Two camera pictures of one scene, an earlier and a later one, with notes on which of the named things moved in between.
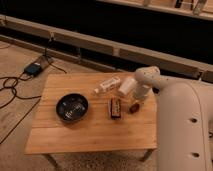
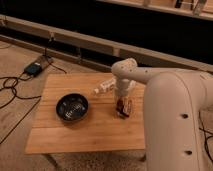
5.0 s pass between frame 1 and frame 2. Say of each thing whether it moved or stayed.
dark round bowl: stayed
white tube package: stayed
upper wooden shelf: stayed
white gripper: moved
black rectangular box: moved
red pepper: moved
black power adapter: stayed
